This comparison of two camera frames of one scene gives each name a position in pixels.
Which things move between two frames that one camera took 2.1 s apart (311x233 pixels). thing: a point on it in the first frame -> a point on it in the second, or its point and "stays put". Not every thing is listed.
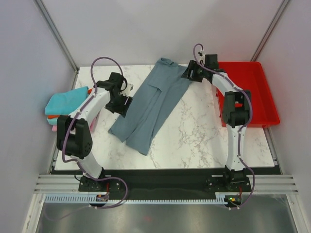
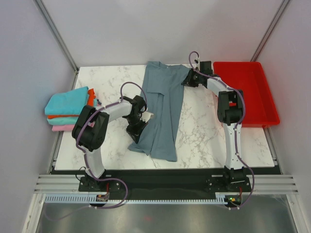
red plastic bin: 251,76 stays put
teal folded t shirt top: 63,103 stays put
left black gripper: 122,109 -> 135,134
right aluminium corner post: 269,30 stays put
